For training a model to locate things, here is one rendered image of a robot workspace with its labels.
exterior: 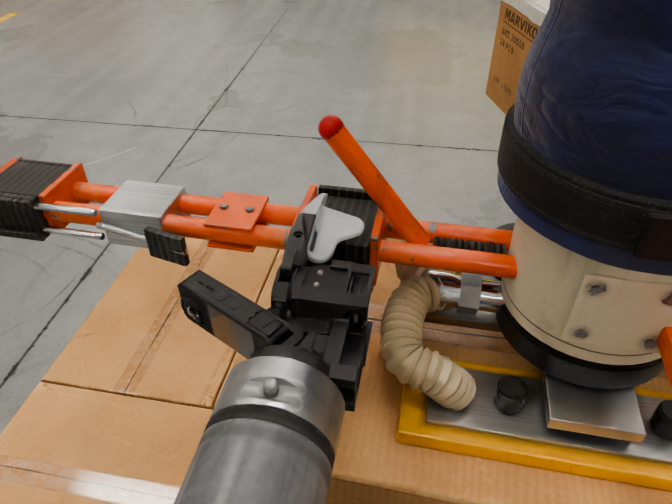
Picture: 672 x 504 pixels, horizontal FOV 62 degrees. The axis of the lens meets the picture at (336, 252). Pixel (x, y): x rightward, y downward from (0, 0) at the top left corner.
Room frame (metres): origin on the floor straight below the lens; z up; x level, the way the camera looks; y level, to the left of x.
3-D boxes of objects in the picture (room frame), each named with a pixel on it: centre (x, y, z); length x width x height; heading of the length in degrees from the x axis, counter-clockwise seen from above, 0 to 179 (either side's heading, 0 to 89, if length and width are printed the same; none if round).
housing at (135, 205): (0.50, 0.20, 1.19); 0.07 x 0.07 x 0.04; 78
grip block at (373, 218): (0.46, -0.01, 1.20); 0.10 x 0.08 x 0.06; 168
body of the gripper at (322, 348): (0.32, 0.02, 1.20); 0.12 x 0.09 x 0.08; 169
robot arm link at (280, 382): (0.24, 0.04, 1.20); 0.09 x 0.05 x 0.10; 79
